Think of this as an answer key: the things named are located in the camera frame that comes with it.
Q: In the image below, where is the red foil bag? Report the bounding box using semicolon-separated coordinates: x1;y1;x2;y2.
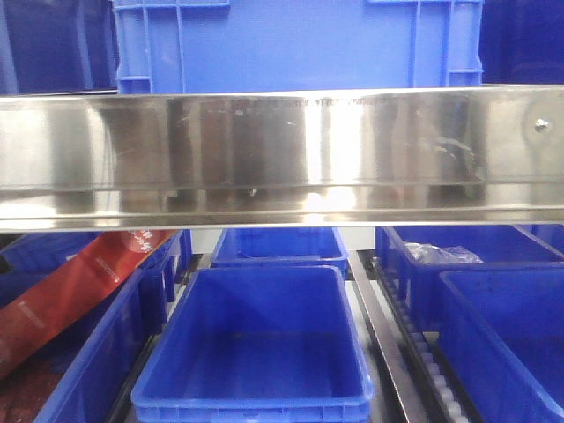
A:
1;229;175;378

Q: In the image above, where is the blue bin rear right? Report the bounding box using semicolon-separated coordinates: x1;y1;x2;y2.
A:
375;225;563;331

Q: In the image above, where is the clear plastic bag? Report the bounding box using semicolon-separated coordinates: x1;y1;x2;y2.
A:
404;242;482;264

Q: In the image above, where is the blue bin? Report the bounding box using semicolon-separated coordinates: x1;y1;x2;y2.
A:
131;266;375;422
375;225;563;331
439;269;563;422
1;230;192;422
211;227;348;273

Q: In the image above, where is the large blue crate upper shelf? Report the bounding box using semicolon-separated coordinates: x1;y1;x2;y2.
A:
113;1;483;93

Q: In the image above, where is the roller track rail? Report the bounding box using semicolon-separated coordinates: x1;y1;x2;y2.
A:
345;250;481;422

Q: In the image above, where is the blue bin front right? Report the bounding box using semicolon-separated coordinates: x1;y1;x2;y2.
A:
439;269;563;422

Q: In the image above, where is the blue bin front left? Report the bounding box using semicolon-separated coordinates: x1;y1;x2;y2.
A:
1;230;192;422

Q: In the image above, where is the blue bin front centre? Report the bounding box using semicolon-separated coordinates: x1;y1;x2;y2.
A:
131;266;375;422

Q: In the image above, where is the stainless steel shelf beam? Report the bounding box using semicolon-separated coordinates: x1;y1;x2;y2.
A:
1;85;563;233

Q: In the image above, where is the blue bin rear centre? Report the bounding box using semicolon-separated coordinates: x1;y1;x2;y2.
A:
211;227;348;273

